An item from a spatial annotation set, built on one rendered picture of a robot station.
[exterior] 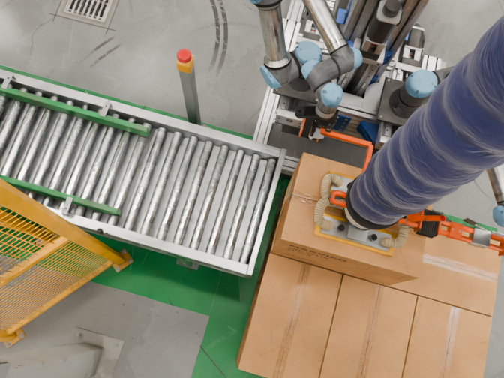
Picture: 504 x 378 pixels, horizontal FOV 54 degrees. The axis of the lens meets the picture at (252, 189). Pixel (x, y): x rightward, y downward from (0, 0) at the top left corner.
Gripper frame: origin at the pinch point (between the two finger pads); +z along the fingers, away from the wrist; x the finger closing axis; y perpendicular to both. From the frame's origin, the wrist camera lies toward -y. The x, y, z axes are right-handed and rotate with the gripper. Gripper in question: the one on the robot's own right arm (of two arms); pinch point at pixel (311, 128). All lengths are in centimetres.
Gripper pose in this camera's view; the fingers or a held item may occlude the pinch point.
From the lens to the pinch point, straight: 210.9
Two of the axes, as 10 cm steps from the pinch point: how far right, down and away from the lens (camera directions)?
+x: 2.7, -9.3, 2.6
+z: -0.4, 2.6, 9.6
